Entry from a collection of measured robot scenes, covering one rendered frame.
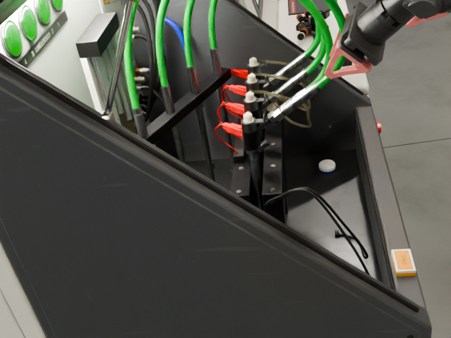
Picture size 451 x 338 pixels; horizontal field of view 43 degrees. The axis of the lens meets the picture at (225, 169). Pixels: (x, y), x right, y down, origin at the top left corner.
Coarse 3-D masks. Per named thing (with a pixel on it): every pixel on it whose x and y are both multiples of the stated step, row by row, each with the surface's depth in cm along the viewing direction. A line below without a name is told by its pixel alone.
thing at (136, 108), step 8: (328, 0) 89; (136, 8) 93; (336, 8) 90; (336, 16) 90; (128, 32) 95; (128, 40) 96; (128, 48) 96; (128, 56) 97; (344, 56) 94; (128, 64) 98; (336, 64) 95; (128, 72) 99; (128, 80) 100; (320, 80) 97; (328, 80) 97; (128, 88) 101; (320, 88) 98; (136, 96) 102; (136, 104) 103; (136, 112) 103
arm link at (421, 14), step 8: (408, 0) 77; (416, 0) 75; (424, 0) 74; (432, 0) 74; (440, 0) 74; (408, 8) 78; (416, 8) 76; (424, 8) 75; (432, 8) 74; (440, 8) 75; (416, 16) 79; (424, 16) 77
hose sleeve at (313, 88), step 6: (312, 84) 98; (306, 90) 98; (312, 90) 98; (318, 90) 98; (300, 96) 99; (306, 96) 99; (312, 96) 99; (288, 102) 100; (294, 102) 100; (300, 102) 99; (282, 108) 101; (288, 108) 100; (294, 108) 100
